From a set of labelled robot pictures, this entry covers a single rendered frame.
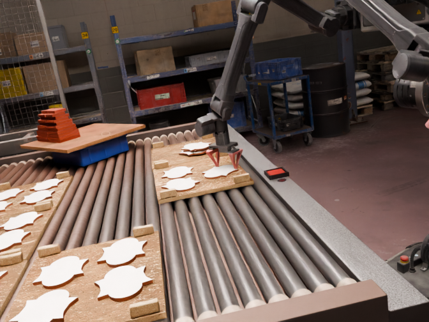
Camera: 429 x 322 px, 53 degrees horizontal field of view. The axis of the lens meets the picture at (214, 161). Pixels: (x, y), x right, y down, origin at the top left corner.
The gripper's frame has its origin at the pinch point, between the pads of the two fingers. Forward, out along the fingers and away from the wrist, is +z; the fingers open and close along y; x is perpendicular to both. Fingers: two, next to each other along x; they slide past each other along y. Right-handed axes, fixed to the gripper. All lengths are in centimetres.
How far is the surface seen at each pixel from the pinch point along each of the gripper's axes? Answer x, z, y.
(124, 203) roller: -38.7, 3.2, -17.5
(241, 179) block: -10.5, 0.4, 15.7
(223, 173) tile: -6.2, 0.8, 3.6
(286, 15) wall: 485, -63, -265
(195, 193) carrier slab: -24.2, 1.9, 5.0
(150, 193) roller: -27.6, 3.2, -15.5
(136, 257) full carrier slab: -66, 1, 23
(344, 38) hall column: 439, -19, -152
